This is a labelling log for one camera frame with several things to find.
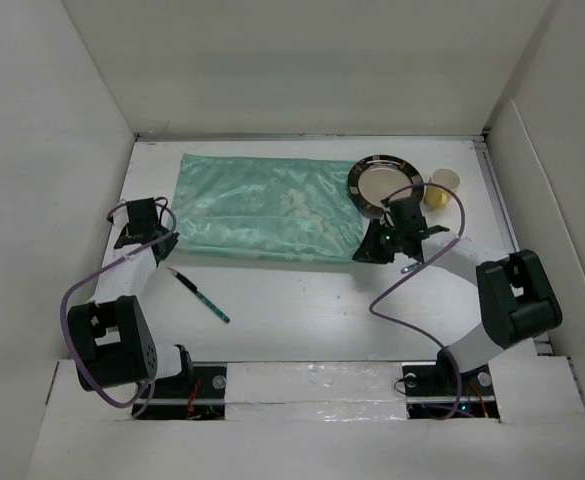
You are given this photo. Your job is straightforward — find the yellow mug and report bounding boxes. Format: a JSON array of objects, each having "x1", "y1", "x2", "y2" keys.
[{"x1": 424, "y1": 168, "x2": 461, "y2": 210}]

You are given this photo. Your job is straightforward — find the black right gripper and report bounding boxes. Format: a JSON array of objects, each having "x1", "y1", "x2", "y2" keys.
[{"x1": 352, "y1": 218, "x2": 406, "y2": 264}]

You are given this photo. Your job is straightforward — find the knife with green handle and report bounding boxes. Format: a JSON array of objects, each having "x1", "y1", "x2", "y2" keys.
[{"x1": 168, "y1": 267, "x2": 231, "y2": 324}]

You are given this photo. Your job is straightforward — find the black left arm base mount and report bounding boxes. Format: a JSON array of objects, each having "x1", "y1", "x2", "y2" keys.
[{"x1": 131, "y1": 363, "x2": 227, "y2": 421}]

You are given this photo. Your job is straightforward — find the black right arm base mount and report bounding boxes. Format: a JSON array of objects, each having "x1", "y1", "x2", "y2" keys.
[{"x1": 393, "y1": 357, "x2": 500, "y2": 420}]

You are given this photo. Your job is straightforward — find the green patterned cloth placemat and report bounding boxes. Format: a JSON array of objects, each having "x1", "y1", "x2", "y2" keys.
[{"x1": 172, "y1": 154, "x2": 364, "y2": 264}]

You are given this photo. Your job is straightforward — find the dark rimmed dinner plate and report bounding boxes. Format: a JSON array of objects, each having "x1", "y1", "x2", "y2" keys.
[{"x1": 347, "y1": 155, "x2": 424, "y2": 218}]

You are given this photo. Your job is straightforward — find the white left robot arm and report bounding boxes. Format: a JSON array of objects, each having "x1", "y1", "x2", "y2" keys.
[{"x1": 62, "y1": 197, "x2": 195, "y2": 397}]

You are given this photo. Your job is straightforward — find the fork with green handle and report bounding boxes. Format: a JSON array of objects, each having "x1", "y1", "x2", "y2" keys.
[{"x1": 401, "y1": 262, "x2": 420, "y2": 274}]

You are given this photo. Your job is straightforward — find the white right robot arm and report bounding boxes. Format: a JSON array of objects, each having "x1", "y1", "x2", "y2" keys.
[{"x1": 353, "y1": 197, "x2": 563, "y2": 394}]

